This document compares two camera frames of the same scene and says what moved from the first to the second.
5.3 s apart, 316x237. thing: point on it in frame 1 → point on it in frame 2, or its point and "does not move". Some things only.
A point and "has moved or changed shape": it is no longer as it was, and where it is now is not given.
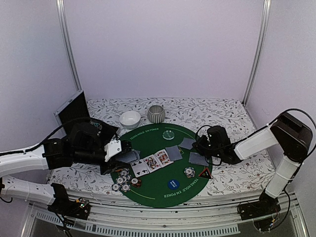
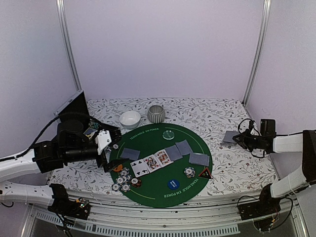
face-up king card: (163, 158) does not move
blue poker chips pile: (123, 182) does not move
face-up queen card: (152, 163) does not move
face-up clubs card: (139, 168) does not move
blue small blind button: (173, 184) does not move
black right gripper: (198, 145) → (243, 138)
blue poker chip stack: (189, 172) does not move
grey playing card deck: (131, 156) → (228, 136)
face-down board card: (187, 143) has moved or changed shape
